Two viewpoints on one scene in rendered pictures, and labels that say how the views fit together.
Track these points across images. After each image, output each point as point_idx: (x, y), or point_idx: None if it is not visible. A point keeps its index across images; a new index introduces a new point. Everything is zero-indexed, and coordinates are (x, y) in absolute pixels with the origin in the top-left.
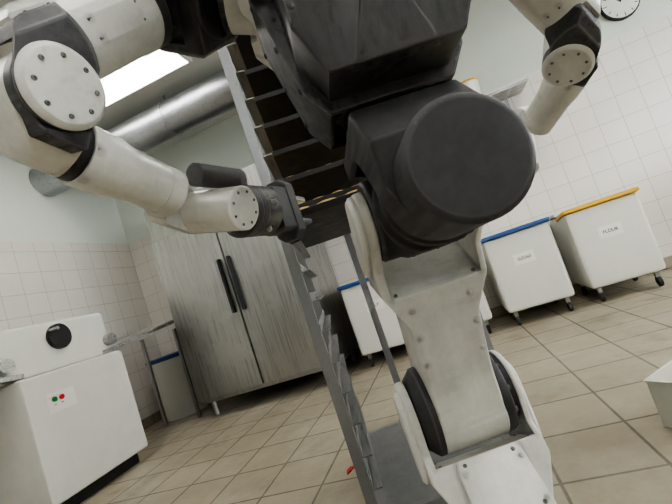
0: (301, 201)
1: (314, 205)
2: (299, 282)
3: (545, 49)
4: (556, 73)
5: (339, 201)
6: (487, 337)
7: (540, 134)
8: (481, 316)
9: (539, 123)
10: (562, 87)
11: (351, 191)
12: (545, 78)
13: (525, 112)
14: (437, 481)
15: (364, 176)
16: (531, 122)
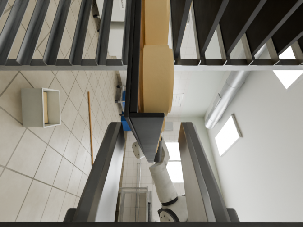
0: (180, 147)
1: (156, 146)
2: None
3: (181, 220)
4: (167, 220)
5: (147, 152)
6: (31, 69)
7: (149, 168)
8: (48, 70)
9: (154, 175)
10: (162, 201)
11: (160, 138)
12: (168, 216)
13: (164, 168)
14: None
15: None
16: (156, 172)
